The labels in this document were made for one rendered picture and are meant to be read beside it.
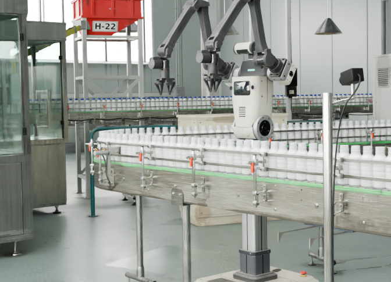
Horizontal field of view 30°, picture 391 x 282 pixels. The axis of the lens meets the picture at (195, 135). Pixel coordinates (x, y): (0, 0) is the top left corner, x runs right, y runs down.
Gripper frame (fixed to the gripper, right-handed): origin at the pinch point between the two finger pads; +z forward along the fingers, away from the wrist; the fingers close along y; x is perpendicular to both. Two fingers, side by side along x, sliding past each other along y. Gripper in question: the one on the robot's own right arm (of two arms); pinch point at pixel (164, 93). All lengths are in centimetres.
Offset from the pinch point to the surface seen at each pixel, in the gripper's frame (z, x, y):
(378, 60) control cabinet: -46, -238, -526
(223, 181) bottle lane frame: 44, 74, 21
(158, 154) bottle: 34.2, 16.6, 17.6
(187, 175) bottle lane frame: 44, 45, 20
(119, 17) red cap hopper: -113, -515, -311
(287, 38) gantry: -81, -359, -484
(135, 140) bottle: 27.0, -7.1, 16.3
